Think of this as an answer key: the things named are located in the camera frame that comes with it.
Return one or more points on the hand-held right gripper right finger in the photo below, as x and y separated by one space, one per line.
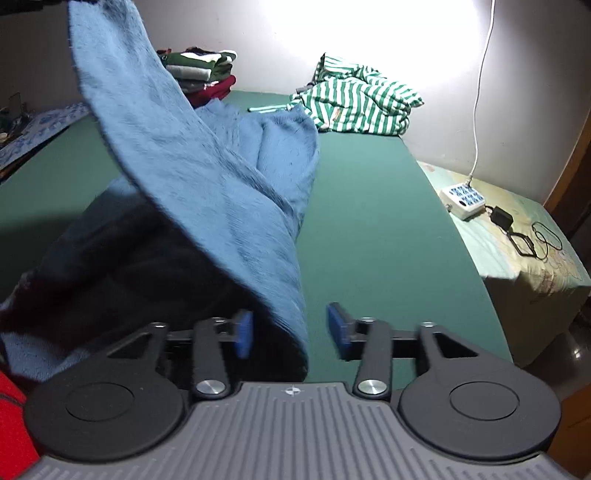
337 327

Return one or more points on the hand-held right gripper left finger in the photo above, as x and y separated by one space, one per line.
244 334

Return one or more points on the blue knit sweater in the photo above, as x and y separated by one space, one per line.
207 184

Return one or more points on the green mat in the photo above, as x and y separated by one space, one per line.
392 230

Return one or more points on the white power strip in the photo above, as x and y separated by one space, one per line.
464 201

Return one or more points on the green white striped shirt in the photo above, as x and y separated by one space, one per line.
360 101

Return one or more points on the dark grey cloth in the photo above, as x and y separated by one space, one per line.
304 87

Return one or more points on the person's red garment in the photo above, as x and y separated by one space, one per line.
16 424

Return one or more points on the folded grey garment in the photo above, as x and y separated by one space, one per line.
196 84

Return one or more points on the folded green white cardigan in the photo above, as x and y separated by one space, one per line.
198 62

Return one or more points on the brown wooden furniture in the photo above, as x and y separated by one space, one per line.
575 184

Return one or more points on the blue patterned cloth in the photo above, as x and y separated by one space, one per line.
41 129

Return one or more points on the folded red plaid garment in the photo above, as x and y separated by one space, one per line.
184 50

